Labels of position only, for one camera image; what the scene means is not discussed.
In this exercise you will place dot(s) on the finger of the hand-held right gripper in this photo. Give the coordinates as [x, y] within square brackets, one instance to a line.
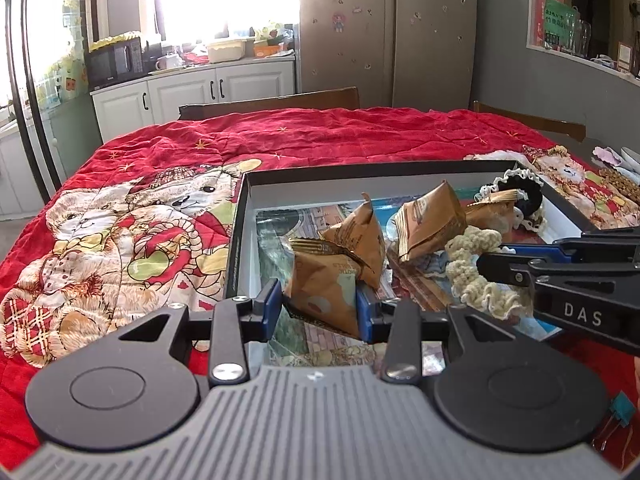
[505, 270]
[600, 245]

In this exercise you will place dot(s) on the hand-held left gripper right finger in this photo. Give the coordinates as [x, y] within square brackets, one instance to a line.
[364, 316]

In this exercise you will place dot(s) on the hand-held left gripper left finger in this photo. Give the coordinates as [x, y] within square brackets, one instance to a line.
[270, 307]

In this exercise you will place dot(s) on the cream crocheted scrunchie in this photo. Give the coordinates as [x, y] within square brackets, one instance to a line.
[470, 280]

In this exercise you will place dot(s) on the brown pyramid snack packet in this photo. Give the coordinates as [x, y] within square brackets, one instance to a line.
[320, 290]
[430, 220]
[487, 212]
[355, 235]

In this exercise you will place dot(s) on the black shallow box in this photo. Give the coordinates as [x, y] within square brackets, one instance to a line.
[239, 240]

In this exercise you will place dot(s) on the black cream-edged crocheted scrunchie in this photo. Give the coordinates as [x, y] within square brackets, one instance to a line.
[525, 187]

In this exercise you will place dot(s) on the pile of brown nuts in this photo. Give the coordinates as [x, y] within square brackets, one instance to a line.
[620, 185]

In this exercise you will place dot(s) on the pink crumpled paper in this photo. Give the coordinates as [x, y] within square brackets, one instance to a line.
[607, 155]

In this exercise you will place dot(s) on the white plate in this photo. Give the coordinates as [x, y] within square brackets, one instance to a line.
[631, 156]

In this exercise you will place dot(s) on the blue binder clip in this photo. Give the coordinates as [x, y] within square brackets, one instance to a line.
[622, 407]

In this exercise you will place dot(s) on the dark wooden chair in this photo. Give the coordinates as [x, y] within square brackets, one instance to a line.
[270, 102]
[530, 122]

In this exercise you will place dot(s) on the red bear-print blanket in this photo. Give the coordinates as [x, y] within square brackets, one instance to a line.
[150, 135]

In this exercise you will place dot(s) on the clear drinking glass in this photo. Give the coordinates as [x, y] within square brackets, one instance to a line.
[572, 35]
[586, 35]

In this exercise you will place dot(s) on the green paper sign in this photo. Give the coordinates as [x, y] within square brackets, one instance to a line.
[557, 22]

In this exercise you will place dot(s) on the white kitchen cabinet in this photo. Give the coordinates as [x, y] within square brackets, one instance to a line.
[185, 92]

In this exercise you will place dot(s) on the red paper poster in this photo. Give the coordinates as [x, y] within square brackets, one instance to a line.
[540, 10]

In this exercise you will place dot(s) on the orange box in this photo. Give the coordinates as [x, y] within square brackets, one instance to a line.
[266, 50]

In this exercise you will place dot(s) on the cream plastic container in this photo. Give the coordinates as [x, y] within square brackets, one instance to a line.
[226, 51]

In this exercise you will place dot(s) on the beige refrigerator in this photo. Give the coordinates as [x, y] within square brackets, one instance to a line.
[390, 35]

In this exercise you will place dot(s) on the white mug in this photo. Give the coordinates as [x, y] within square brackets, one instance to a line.
[167, 62]

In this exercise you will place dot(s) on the black microwave oven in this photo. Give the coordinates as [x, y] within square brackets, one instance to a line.
[112, 62]

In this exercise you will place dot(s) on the cartoon fridge sticker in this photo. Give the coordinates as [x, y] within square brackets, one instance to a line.
[340, 22]

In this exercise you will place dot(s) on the small picture frame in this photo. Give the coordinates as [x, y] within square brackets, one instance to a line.
[624, 57]

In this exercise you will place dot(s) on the white wall shelf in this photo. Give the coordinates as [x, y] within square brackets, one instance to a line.
[575, 57]

